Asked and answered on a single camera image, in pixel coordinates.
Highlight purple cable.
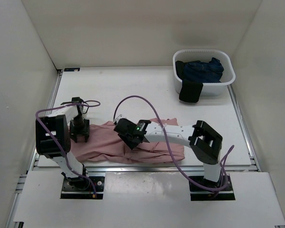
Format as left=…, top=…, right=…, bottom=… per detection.
left=113, top=95, right=235, bottom=192
left=35, top=100, right=102, bottom=194

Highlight white plastic basket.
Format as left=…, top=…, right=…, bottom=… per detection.
left=172, top=49, right=236, bottom=96

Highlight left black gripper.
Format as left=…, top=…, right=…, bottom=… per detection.
left=69, top=115, right=90, bottom=142

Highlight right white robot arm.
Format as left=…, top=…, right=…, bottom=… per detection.
left=114, top=117, right=222, bottom=190

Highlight blue corner label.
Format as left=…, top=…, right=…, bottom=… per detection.
left=64, top=67, right=80, bottom=72

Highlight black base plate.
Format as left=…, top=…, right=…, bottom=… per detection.
left=60, top=176, right=105, bottom=200
left=189, top=175, right=236, bottom=201

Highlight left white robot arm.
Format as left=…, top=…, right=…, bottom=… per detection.
left=35, top=97, right=91, bottom=190

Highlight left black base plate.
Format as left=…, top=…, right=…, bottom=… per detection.
left=60, top=176, right=105, bottom=200

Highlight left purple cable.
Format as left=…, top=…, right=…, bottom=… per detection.
left=35, top=100, right=102, bottom=194

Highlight blue trousers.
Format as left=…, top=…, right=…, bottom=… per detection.
left=181, top=57, right=224, bottom=83

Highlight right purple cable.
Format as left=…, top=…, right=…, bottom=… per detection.
left=113, top=95, right=235, bottom=192

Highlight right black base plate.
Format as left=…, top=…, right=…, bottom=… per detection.
left=189, top=175, right=236, bottom=201

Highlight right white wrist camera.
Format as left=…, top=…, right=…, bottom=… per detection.
left=114, top=114, right=127, bottom=125

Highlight black trousers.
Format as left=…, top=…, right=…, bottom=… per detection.
left=175, top=61, right=203, bottom=103

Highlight pink trousers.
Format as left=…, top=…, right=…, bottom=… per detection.
left=70, top=121, right=172, bottom=164

